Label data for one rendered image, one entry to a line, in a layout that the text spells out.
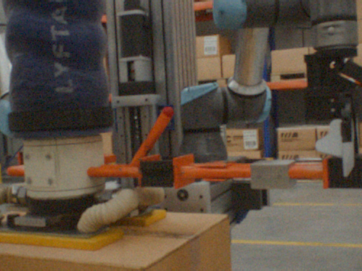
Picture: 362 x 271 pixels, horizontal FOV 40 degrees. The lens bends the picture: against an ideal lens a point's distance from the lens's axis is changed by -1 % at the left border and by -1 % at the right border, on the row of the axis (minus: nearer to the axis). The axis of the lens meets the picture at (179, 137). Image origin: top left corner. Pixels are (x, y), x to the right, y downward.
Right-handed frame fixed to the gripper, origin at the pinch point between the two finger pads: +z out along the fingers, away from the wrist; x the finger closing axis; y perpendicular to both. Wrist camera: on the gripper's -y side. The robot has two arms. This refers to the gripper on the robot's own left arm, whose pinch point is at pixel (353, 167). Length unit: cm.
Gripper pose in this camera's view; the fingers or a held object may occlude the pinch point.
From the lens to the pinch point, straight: 89.4
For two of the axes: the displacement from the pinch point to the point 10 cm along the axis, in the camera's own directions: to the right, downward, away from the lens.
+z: 0.6, 10.0, 0.4
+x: -4.3, 0.7, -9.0
